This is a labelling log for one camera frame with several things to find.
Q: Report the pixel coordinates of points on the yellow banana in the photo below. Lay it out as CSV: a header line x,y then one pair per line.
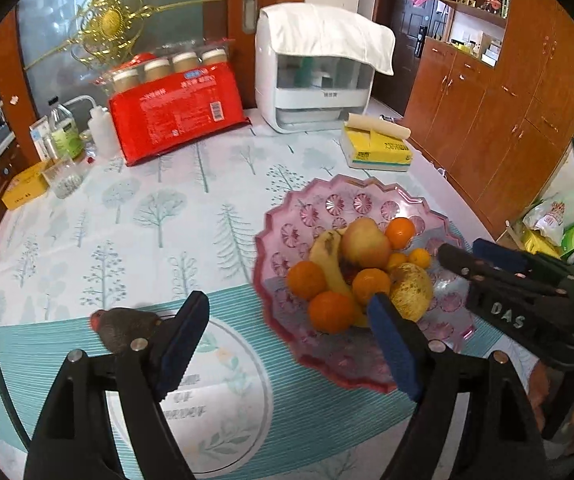
x,y
327,260

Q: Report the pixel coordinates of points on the small yellow box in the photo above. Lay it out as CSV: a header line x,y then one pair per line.
x,y
22,187

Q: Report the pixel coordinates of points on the yellow plastic bag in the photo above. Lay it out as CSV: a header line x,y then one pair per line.
x,y
539,244

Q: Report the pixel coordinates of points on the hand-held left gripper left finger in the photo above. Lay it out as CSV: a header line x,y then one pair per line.
x,y
182,347

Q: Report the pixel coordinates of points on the gold door ornament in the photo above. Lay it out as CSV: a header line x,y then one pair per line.
x,y
107,20

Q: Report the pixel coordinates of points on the blue and white carton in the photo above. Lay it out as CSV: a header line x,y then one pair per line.
x,y
42,137

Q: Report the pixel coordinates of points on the white countertop appliance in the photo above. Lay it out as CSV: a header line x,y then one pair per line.
x,y
317,105

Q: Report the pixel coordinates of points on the pink glass fruit plate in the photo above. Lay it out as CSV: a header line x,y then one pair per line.
x,y
337,205

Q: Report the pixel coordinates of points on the yellow-green speckled pear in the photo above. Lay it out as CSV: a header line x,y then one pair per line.
x,y
411,292

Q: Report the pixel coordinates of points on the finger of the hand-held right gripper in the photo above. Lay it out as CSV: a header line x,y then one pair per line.
x,y
467,265
502,254

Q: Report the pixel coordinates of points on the cardboard box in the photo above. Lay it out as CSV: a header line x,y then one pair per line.
x,y
509,237

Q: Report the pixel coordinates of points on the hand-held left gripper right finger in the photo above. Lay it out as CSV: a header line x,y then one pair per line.
x,y
397,352

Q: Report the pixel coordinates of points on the small kumquat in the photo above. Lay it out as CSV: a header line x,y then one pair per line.
x,y
397,262
419,258

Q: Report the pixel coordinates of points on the red apple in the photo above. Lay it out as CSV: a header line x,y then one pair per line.
x,y
364,247

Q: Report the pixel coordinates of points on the yellow tissue pack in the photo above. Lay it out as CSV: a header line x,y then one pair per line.
x,y
377,152

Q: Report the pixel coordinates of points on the white cloth cover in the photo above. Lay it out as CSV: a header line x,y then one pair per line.
x,y
327,30

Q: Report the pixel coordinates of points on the tree print tablecloth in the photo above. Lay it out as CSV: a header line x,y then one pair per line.
x,y
142,240

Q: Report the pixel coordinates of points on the clear glass cup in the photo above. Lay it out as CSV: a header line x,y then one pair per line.
x,y
66,180

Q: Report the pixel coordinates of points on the green label bottle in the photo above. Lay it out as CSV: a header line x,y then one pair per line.
x,y
67,137

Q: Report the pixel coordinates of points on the white squeeze bottle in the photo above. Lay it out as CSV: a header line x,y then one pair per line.
x,y
104,132

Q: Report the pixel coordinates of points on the wooden wall cabinet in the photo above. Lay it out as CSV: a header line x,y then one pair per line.
x,y
507,125

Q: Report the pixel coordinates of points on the dark front door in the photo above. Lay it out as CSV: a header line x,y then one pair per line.
x,y
412,35

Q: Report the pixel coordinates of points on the dark avocado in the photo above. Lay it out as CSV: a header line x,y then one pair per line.
x,y
127,329

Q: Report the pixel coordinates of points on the red jar multipack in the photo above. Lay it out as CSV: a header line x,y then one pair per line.
x,y
177,115

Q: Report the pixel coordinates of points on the white plastic bag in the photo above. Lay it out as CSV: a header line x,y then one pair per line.
x,y
547,220

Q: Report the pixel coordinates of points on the orange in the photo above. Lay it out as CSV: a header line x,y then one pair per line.
x,y
307,280
331,312
400,232
371,285

